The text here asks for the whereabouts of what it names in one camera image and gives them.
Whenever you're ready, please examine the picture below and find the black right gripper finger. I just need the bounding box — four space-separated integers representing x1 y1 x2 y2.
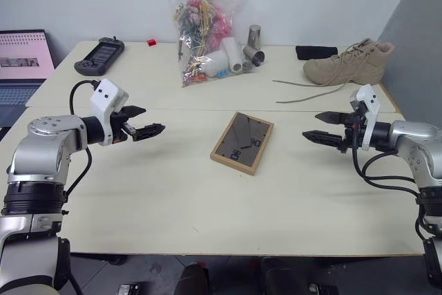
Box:
314 111 349 125
302 130 346 149

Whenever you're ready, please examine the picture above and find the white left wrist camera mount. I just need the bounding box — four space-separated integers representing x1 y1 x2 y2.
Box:
89 79 130 147

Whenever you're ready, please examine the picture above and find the dark rounded shape with red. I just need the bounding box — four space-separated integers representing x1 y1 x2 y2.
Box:
173 262 211 295

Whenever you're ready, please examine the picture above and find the black handheld game controller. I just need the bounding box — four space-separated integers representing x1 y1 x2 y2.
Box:
74 36 126 77

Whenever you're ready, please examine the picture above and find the clear plastic bag of items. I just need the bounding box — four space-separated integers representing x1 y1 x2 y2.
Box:
165 0 258 89

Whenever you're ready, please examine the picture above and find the tan boot lace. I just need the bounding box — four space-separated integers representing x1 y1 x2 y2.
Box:
271 79 357 104

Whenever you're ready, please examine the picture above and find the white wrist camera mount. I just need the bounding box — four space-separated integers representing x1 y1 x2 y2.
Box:
89 79 130 147
347 84 381 152

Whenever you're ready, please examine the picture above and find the upright metal cup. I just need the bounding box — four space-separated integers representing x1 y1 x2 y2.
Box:
247 24 262 50

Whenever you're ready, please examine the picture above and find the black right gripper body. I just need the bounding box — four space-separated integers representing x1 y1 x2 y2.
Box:
339 100 367 154

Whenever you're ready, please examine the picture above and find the black cloth band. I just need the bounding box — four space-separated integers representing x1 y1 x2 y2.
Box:
295 45 339 61

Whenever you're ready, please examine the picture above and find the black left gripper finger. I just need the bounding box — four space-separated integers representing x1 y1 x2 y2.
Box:
133 123 166 143
120 105 148 119

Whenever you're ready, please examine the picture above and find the small black box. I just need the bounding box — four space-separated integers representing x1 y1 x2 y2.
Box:
117 283 140 295

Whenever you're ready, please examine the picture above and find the wooden framed dark clock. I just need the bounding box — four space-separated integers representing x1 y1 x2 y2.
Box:
210 111 275 177

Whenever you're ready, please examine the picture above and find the laptop with pink screen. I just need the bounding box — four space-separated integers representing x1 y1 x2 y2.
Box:
0 29 57 129

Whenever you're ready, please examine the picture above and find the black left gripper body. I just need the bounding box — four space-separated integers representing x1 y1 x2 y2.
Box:
110 108 137 145

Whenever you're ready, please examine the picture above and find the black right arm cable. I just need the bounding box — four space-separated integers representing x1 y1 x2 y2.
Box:
351 125 427 240

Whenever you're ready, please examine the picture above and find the lying metal cup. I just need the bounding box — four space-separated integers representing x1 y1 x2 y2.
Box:
242 44 267 68

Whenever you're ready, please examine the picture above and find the tan suede boot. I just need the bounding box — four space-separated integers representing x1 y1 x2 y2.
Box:
302 37 396 87

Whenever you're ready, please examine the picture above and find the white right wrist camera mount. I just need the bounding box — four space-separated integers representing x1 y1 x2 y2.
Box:
347 84 381 152

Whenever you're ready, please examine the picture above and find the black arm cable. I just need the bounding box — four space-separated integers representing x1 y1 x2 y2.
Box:
351 125 427 240
64 79 104 202

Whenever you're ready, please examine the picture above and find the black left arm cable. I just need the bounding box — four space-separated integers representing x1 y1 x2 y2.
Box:
64 79 104 202

